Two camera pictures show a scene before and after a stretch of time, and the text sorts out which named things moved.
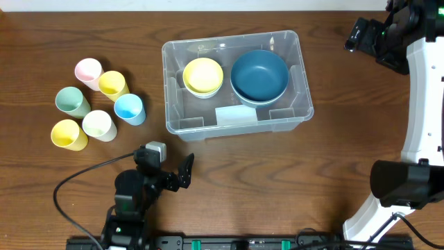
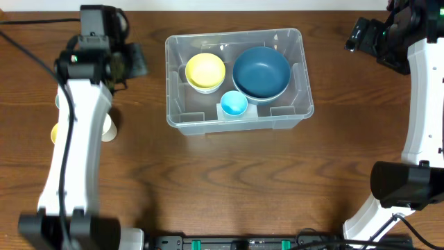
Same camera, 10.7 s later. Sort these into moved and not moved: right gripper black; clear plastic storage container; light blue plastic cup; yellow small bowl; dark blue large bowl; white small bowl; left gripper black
Moved: white small bowl; left gripper black; light blue plastic cup; yellow small bowl
Not moved: clear plastic storage container; dark blue large bowl; right gripper black
